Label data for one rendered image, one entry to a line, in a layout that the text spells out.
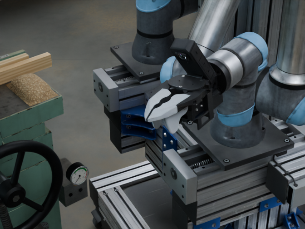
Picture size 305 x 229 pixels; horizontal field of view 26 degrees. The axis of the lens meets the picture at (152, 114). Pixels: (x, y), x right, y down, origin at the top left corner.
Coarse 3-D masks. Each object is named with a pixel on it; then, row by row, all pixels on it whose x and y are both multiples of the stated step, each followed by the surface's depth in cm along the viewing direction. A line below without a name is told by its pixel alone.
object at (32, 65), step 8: (40, 56) 191; (48, 56) 191; (16, 64) 187; (24, 64) 187; (32, 64) 189; (40, 64) 191; (48, 64) 193; (0, 72) 184; (8, 72) 185; (16, 72) 187; (24, 72) 189; (32, 72) 190; (0, 80) 185; (8, 80) 186
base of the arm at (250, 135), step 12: (216, 120) 176; (252, 120) 173; (216, 132) 176; (228, 132) 174; (240, 132) 173; (252, 132) 173; (264, 132) 177; (228, 144) 175; (240, 144) 174; (252, 144) 175
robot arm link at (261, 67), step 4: (264, 64) 165; (260, 68) 164; (264, 68) 166; (268, 68) 166; (260, 72) 165; (264, 72) 164; (260, 76) 164; (264, 76) 164; (256, 80) 164; (260, 80) 163; (256, 84) 163; (256, 88) 163; (256, 92) 163
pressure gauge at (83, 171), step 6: (78, 162) 191; (72, 168) 189; (78, 168) 188; (84, 168) 190; (66, 174) 190; (72, 174) 188; (78, 174) 190; (84, 174) 191; (72, 180) 189; (78, 180) 191; (84, 180) 192
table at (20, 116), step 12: (0, 96) 180; (12, 96) 180; (60, 96) 181; (0, 108) 176; (12, 108) 176; (24, 108) 176; (36, 108) 177; (48, 108) 180; (60, 108) 182; (0, 120) 171; (12, 120) 174; (24, 120) 176; (36, 120) 179; (12, 132) 176; (12, 156) 167
